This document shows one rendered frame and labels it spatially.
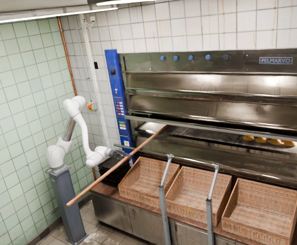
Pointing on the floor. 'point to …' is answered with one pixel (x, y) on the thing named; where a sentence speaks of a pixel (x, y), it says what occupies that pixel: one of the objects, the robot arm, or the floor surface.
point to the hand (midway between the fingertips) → (127, 156)
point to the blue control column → (110, 57)
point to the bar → (164, 195)
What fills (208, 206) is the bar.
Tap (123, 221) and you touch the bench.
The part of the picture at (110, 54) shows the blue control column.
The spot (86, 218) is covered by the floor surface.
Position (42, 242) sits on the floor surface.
